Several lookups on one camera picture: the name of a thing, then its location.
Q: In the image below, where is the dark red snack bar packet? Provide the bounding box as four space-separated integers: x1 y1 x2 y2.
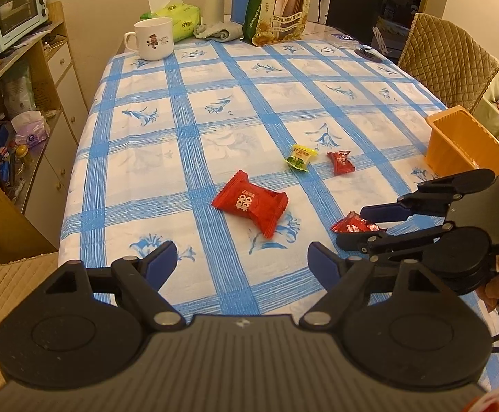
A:
330 211 383 233

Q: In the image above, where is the small red candy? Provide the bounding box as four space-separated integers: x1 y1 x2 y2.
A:
327 151 355 176

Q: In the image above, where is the large red snack packet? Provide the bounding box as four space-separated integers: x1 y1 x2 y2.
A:
211 170 288 239

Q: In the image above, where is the yellow green candy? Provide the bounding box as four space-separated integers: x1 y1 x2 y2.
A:
285 144 318 172

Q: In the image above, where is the orange plastic basket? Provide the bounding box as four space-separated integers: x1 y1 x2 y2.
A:
426 106 499 177

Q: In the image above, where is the quilted beige chair right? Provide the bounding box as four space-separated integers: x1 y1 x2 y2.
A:
398 12 499 112

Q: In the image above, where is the blue checked tablecloth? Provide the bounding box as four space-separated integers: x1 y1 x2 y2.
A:
59 40 444 317

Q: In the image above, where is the phone stand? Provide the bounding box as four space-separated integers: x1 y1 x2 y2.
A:
354 27 389 63

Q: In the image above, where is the wooden shelf cabinet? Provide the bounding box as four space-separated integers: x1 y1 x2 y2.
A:
0 2 88 263

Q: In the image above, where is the white mug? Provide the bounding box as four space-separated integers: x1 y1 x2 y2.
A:
124 17 174 61

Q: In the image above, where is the sunflower seed bag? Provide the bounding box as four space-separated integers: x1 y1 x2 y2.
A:
243 0 311 47

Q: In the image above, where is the grey cloth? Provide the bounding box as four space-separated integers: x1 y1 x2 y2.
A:
193 21 243 43

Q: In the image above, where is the green tissue pack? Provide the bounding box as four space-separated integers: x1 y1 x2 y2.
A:
139 0 201 43

